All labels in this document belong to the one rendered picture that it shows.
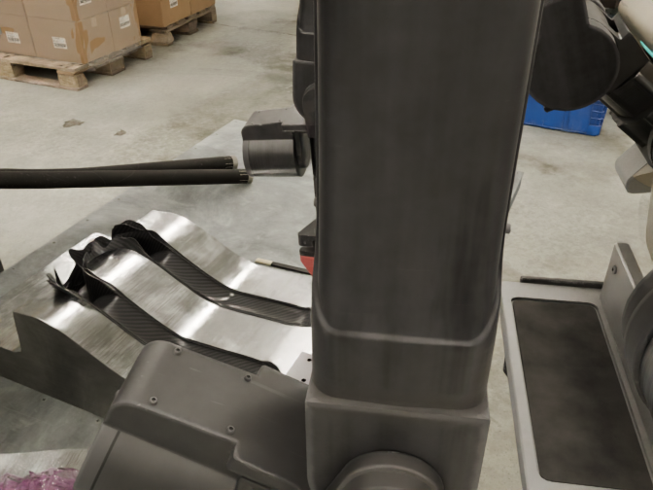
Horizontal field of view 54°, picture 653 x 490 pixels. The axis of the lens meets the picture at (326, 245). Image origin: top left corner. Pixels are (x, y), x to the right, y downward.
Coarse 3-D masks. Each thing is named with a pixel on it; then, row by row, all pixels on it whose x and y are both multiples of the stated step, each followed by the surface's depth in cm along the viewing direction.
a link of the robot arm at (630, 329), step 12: (648, 276) 25; (636, 288) 26; (648, 288) 25; (636, 300) 26; (648, 300) 24; (624, 312) 27; (636, 312) 25; (648, 312) 24; (624, 324) 26; (636, 324) 25; (648, 324) 24; (624, 336) 26; (636, 336) 25; (648, 336) 24; (624, 348) 26; (636, 348) 24; (636, 360) 24; (636, 372) 25; (636, 384) 25; (648, 408) 26
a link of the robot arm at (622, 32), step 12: (588, 0) 57; (588, 12) 54; (600, 12) 56; (612, 24) 57; (624, 24) 55; (624, 36) 53; (624, 48) 54; (636, 48) 54; (624, 60) 54; (636, 60) 54; (648, 60) 54; (624, 72) 55
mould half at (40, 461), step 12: (0, 456) 65; (12, 456) 64; (24, 456) 64; (36, 456) 63; (48, 456) 63; (60, 456) 62; (72, 456) 62; (84, 456) 62; (0, 468) 63; (12, 468) 63; (24, 468) 62; (36, 468) 62; (48, 468) 62
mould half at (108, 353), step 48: (192, 240) 90; (48, 288) 79; (144, 288) 81; (240, 288) 87; (288, 288) 86; (0, 336) 82; (48, 336) 74; (96, 336) 74; (192, 336) 78; (240, 336) 78; (288, 336) 77; (48, 384) 80; (96, 384) 75
